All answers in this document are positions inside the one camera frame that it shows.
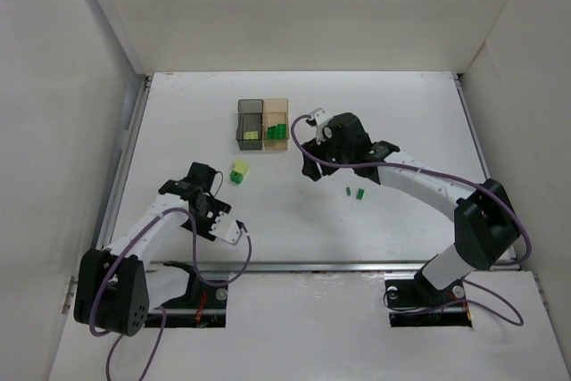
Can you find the green 2x4 lego in container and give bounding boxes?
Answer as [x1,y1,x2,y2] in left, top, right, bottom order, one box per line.
[266,123,288,140]

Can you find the front aluminium rail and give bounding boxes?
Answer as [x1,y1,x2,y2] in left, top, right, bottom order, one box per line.
[146,258,521,275]

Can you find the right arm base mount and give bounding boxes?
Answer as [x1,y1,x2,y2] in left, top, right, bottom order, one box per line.
[383,278,472,328]

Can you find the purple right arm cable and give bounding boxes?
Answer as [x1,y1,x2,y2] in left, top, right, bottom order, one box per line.
[290,113,533,327]

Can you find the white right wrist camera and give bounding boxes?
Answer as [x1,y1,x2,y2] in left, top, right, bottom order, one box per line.
[306,108,333,145]

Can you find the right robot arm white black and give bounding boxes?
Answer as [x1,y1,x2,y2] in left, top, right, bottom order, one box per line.
[296,109,529,312]

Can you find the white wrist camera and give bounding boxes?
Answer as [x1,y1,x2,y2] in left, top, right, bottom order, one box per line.
[306,108,333,145]
[211,216,246,245]

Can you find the smoky grey plastic container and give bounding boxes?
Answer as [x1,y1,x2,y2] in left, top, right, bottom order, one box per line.
[236,99,263,151]

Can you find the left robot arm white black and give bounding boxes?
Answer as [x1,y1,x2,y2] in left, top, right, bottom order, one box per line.
[73,180,231,336]

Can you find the aluminium frame rail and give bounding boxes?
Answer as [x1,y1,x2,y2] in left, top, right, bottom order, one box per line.
[89,75,152,248]

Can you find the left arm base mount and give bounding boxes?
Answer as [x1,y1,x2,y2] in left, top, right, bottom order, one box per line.
[145,261,228,328]

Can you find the light green sloped lego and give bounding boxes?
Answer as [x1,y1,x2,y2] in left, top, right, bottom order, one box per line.
[244,131,259,140]

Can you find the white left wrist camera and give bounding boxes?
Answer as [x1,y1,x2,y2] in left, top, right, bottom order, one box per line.
[211,216,246,245]

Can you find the amber plastic container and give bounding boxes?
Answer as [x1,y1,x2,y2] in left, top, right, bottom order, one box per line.
[262,98,290,152]

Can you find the light green lego stack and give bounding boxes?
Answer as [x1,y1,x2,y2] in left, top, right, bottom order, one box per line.
[229,160,250,185]

